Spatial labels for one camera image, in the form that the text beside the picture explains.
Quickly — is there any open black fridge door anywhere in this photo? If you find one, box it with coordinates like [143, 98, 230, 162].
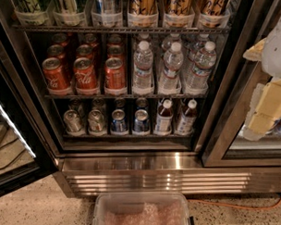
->
[0, 21, 56, 197]

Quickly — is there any front middle water bottle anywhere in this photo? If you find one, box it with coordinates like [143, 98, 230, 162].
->
[159, 43, 184, 94]

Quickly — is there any green LaCroix can left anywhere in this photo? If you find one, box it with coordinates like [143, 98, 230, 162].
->
[13, 0, 50, 13]

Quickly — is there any front left Coca-Cola can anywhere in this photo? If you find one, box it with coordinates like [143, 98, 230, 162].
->
[43, 57, 70, 91]

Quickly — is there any water bottle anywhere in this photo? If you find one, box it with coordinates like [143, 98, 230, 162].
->
[159, 43, 184, 94]
[133, 41, 153, 89]
[186, 41, 217, 89]

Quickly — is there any silver 7up can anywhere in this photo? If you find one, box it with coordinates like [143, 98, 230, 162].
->
[88, 109, 104, 132]
[64, 110, 83, 132]

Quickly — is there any front right water bottle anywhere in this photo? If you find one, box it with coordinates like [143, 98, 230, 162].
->
[186, 41, 217, 89]

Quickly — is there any orange cable on floor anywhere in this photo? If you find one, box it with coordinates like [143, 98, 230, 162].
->
[186, 189, 281, 212]

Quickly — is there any gold LaCroix can middle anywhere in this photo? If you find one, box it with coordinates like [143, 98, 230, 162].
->
[164, 0, 192, 16]

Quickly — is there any gold LaCroix can left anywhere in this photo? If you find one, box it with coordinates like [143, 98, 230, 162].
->
[129, 0, 156, 16]

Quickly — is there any pink bubble wrap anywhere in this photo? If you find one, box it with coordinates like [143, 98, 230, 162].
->
[104, 203, 182, 225]

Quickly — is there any front middle Coca-Cola can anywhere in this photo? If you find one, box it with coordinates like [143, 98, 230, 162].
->
[74, 57, 97, 90]

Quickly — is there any front left water bottle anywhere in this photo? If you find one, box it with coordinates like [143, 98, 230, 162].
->
[133, 41, 153, 89]

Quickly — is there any right brown tea bottle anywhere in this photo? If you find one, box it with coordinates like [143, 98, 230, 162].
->
[176, 99, 197, 135]

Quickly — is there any gold lacroix can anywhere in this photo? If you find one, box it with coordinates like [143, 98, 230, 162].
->
[201, 0, 229, 16]
[164, 0, 192, 16]
[129, 0, 156, 16]

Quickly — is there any clear plastic bin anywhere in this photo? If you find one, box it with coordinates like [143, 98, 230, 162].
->
[92, 192, 194, 225]

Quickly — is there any left brown tea bottle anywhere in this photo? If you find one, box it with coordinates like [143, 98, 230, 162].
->
[154, 99, 173, 135]

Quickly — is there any front left Pepsi can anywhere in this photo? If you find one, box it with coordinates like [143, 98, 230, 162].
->
[111, 109, 128, 132]

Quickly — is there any stainless steel glass-door fridge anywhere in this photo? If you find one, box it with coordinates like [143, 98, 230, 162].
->
[0, 0, 281, 197]

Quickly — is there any front right Pepsi can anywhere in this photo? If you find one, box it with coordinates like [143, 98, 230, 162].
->
[133, 109, 150, 133]

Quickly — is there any coca-cola can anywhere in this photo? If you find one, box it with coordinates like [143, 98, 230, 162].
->
[43, 57, 70, 91]
[74, 57, 97, 90]

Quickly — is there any gold LaCroix can right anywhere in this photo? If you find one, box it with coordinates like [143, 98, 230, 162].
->
[201, 0, 229, 16]

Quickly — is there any green lacroix can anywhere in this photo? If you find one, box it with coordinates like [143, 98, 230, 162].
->
[13, 0, 50, 13]
[54, 0, 87, 14]

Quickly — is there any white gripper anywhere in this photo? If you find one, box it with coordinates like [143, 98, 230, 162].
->
[242, 20, 281, 141]

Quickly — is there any silver blue tall can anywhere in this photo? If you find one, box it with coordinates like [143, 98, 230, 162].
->
[95, 0, 121, 14]

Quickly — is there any black cable behind door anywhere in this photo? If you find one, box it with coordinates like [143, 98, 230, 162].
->
[0, 136, 27, 172]

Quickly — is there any brown tea bottle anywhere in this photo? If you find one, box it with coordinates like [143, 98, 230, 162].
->
[176, 99, 197, 135]
[154, 99, 173, 135]

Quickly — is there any front right orange soda can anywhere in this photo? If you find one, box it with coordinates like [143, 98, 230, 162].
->
[104, 57, 126, 90]

